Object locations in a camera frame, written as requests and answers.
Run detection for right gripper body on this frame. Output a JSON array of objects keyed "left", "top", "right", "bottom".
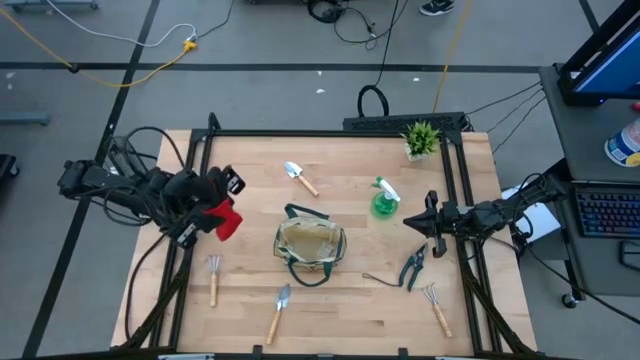
[{"left": 423, "top": 189, "right": 462, "bottom": 259}]

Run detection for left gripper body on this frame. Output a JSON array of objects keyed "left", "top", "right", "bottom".
[{"left": 173, "top": 163, "right": 247, "bottom": 250}]

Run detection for green pruning shears with strap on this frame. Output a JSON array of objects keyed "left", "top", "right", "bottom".
[{"left": 361, "top": 242, "right": 430, "bottom": 293}]

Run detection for green spray bottle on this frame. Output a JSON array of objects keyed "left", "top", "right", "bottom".
[{"left": 369, "top": 175, "right": 403, "bottom": 220}]

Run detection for red gardening glove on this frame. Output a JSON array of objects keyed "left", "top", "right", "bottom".
[{"left": 203, "top": 197, "right": 245, "bottom": 242}]

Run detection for wide wooden-handled trowel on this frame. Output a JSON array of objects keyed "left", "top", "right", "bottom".
[{"left": 283, "top": 160, "right": 320, "bottom": 198}]

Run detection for wooden-handled hand rake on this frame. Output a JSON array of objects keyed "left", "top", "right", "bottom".
[
  {"left": 206, "top": 253, "right": 223, "bottom": 308},
  {"left": 421, "top": 282, "right": 454, "bottom": 339}
]

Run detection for beige green gardening bag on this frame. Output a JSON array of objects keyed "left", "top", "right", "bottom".
[{"left": 272, "top": 202, "right": 349, "bottom": 289}]

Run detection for narrow wooden-handled trowel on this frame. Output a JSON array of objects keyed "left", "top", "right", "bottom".
[{"left": 264, "top": 283, "right": 293, "bottom": 346}]

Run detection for small potted green plant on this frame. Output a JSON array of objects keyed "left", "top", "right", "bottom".
[{"left": 399, "top": 119, "right": 442, "bottom": 163}]

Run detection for black perforated box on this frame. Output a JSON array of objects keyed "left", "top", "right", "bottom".
[{"left": 342, "top": 111, "right": 469, "bottom": 134}]

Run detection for white paper sheet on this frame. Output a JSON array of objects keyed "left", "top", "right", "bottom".
[{"left": 501, "top": 185, "right": 562, "bottom": 244}]

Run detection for grey side desk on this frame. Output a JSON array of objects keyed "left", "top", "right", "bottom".
[{"left": 538, "top": 64, "right": 640, "bottom": 309}]

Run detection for black backlit keyboard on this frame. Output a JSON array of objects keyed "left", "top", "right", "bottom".
[{"left": 573, "top": 187, "right": 640, "bottom": 239}]

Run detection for blue white tub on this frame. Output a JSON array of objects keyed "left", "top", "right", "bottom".
[{"left": 603, "top": 118, "right": 640, "bottom": 168}]

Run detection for person's shoe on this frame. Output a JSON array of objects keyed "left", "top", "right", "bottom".
[{"left": 418, "top": 0, "right": 456, "bottom": 17}]

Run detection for grey furniture foot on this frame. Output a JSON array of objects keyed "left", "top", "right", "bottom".
[
  {"left": 3, "top": 0, "right": 100, "bottom": 12},
  {"left": 0, "top": 110, "right": 51, "bottom": 126}
]

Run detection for black floor object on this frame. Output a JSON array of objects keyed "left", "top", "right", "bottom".
[{"left": 0, "top": 153, "right": 21, "bottom": 180}]

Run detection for black computer monitor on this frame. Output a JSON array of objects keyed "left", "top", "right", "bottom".
[{"left": 557, "top": 0, "right": 640, "bottom": 107}]

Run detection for black aluminium table frame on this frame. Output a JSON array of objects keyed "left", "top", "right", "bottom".
[{"left": 119, "top": 112, "right": 539, "bottom": 360}]

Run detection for black looped cable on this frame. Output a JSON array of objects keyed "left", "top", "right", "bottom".
[{"left": 356, "top": 0, "right": 401, "bottom": 119}]

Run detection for yellow cable with plug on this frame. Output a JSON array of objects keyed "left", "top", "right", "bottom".
[{"left": 0, "top": 7, "right": 199, "bottom": 89}]

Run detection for white cable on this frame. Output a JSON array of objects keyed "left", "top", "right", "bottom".
[{"left": 44, "top": 0, "right": 199, "bottom": 49}]

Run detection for long yellow cable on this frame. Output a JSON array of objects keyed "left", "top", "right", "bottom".
[{"left": 432, "top": 0, "right": 474, "bottom": 114}]

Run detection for black cable bundle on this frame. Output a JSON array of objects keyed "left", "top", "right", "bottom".
[{"left": 305, "top": 0, "right": 416, "bottom": 51}]

